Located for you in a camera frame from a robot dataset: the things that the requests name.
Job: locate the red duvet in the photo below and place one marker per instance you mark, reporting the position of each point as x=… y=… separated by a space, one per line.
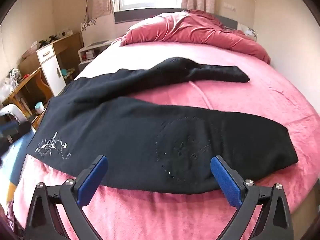
x=187 y=30

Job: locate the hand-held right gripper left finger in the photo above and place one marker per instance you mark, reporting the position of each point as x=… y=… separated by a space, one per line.
x=92 y=178

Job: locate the grey headboard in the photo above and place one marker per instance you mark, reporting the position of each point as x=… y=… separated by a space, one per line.
x=130 y=17

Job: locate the white drawer cabinet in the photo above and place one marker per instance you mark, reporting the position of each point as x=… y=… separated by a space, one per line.
x=51 y=72

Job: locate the wooden desk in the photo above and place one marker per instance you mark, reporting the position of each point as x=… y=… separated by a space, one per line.
x=68 y=45

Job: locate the low wooden table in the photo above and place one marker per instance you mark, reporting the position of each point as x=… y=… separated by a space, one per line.
x=30 y=80

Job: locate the white nightstand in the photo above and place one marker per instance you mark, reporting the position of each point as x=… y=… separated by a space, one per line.
x=95 y=48

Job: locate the pink bed blanket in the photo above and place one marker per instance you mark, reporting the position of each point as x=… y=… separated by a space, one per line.
x=250 y=100

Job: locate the floral white panel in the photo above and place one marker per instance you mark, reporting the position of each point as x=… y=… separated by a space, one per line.
x=252 y=33
x=88 y=25

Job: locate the white rounded object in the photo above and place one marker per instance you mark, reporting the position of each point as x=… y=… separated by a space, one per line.
x=12 y=110

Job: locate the white plastic bag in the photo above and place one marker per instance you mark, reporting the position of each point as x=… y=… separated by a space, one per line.
x=7 y=90

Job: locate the white wall switch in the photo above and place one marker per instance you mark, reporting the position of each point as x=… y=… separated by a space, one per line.
x=229 y=6

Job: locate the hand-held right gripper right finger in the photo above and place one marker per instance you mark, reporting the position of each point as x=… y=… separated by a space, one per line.
x=226 y=182

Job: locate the patterned light quilt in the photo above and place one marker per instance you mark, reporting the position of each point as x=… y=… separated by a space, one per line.
x=12 y=167

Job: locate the black pants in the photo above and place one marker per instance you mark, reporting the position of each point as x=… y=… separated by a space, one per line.
x=150 y=130

